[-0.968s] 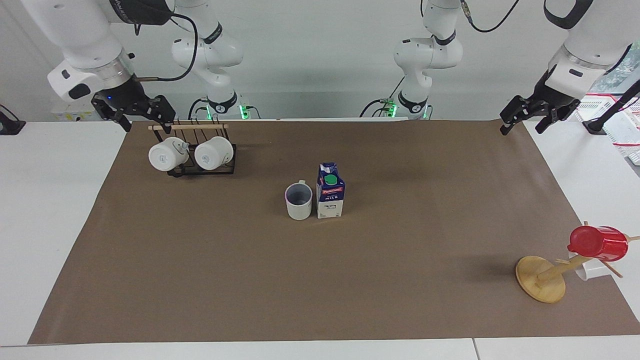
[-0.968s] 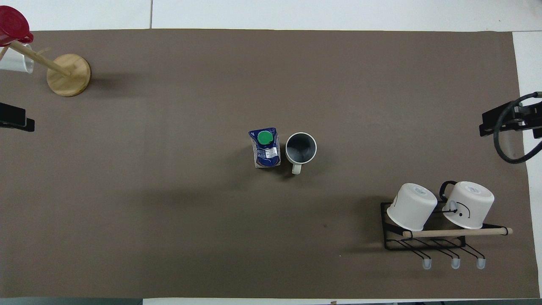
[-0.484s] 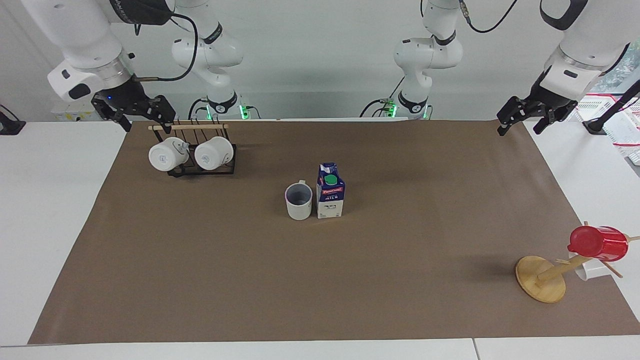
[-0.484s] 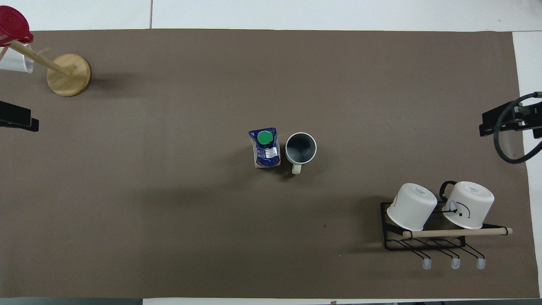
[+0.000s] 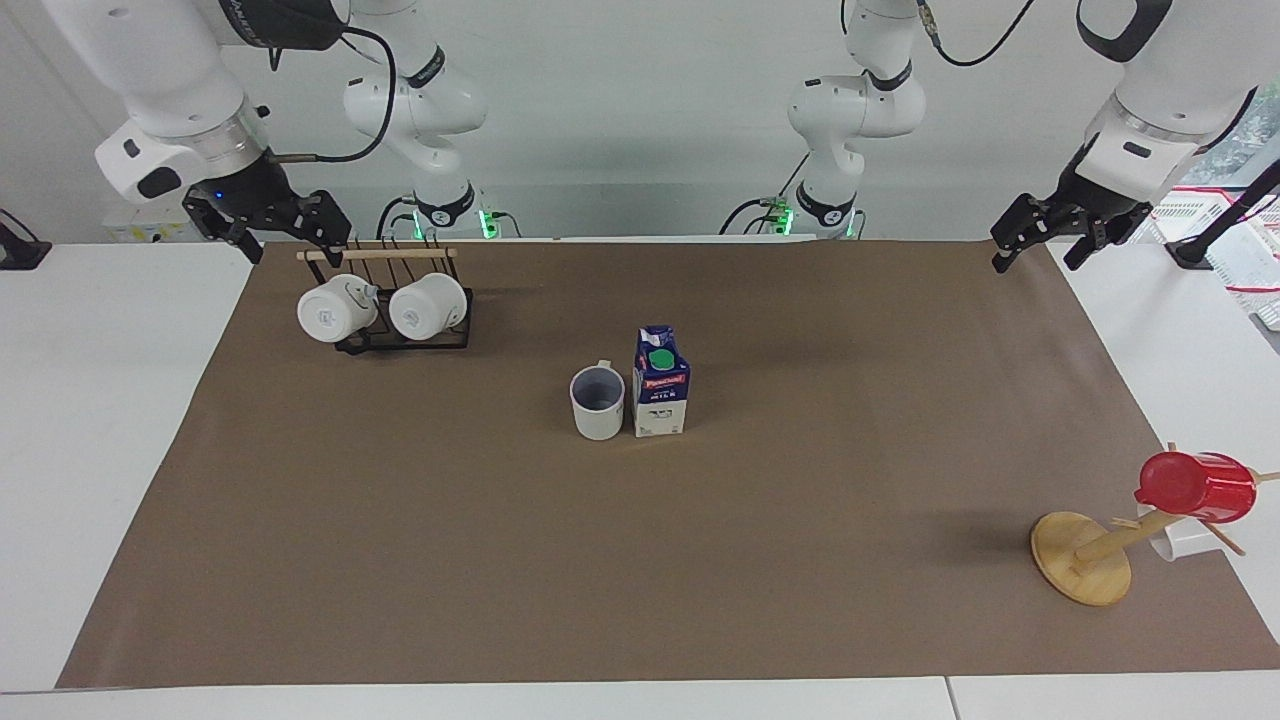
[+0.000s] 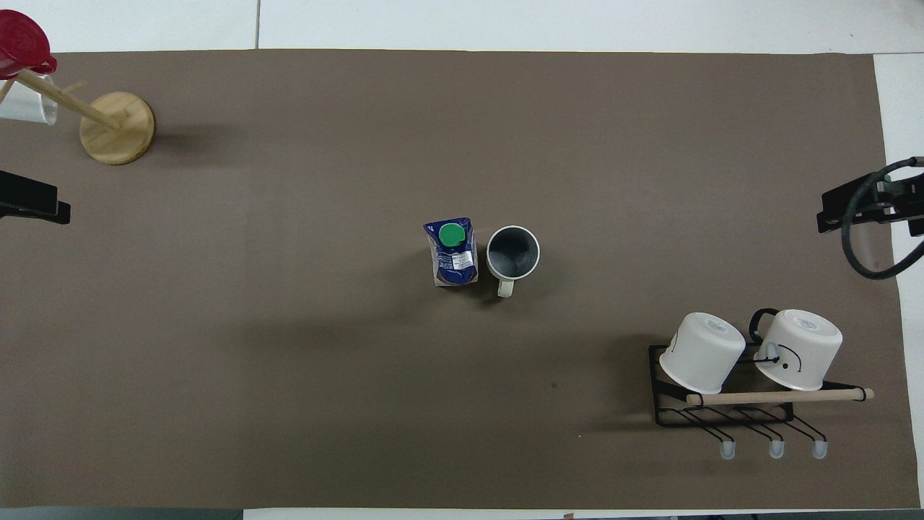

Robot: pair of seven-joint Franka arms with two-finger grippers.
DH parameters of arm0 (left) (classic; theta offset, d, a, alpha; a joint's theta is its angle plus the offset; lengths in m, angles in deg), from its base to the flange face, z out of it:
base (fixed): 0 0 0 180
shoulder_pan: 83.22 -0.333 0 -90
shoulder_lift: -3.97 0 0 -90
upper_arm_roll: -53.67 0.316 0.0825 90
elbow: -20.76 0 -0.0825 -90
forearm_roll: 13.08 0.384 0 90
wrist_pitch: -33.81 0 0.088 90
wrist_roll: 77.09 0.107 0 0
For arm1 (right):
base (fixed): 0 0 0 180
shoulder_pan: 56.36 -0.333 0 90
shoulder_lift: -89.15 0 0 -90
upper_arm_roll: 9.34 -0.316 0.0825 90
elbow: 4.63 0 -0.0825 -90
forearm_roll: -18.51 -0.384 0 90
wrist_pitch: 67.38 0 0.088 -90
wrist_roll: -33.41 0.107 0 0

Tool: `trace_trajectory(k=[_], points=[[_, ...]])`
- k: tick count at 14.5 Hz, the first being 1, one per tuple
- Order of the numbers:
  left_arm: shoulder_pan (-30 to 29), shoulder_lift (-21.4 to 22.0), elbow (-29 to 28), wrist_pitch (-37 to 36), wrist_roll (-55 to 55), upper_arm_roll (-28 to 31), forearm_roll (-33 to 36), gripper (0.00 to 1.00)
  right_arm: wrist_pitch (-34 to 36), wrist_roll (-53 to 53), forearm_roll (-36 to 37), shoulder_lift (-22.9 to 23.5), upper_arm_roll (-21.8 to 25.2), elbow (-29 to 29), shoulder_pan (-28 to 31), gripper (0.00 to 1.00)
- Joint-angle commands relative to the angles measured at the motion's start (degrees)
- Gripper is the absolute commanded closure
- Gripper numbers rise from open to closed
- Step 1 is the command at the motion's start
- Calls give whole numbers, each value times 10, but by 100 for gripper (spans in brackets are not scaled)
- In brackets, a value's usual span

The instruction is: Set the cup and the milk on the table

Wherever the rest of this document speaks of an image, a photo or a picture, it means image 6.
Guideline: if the blue milk carton green cap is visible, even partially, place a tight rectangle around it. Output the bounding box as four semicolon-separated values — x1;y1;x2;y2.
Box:
422;217;479;289

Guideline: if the clear white plastic cup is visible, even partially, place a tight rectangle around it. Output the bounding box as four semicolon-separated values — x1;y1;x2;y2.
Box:
0;74;59;126

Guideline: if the red plastic cup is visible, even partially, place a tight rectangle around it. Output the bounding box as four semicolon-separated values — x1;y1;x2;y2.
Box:
0;9;58;80

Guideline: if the cream mug grey inside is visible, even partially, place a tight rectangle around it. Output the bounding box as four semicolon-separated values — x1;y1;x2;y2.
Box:
486;225;541;299

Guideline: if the plain white mug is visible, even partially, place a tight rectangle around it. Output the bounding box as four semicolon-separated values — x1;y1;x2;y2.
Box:
658;311;746;397

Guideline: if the wooden mug tree stand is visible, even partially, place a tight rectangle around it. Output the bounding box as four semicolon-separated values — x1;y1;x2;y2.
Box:
0;69;157;166

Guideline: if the black wire rack wooden rod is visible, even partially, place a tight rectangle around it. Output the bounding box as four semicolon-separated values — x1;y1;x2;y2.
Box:
648;343;875;461

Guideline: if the white mug black handle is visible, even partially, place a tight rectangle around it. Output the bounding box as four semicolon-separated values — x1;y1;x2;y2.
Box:
749;308;844;392

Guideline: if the black cable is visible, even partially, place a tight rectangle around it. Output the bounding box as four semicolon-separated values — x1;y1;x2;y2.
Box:
840;156;924;281

